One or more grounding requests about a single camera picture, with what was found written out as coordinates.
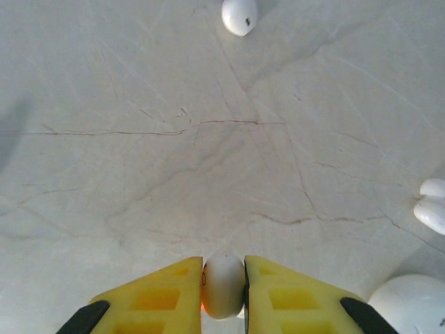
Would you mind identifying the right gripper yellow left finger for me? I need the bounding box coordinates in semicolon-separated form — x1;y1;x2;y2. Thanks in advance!
58;256;204;334

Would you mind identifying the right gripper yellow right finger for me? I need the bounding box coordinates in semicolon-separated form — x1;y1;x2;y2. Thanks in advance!
244;255;401;334

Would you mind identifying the white round earbud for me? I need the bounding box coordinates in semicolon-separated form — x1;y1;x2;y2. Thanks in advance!
201;253;246;320
412;178;445;234

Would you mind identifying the white oval charging case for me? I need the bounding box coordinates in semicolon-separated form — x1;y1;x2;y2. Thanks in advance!
366;273;445;334

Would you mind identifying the white stemmed earbud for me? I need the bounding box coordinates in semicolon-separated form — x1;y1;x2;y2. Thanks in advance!
221;0;259;38

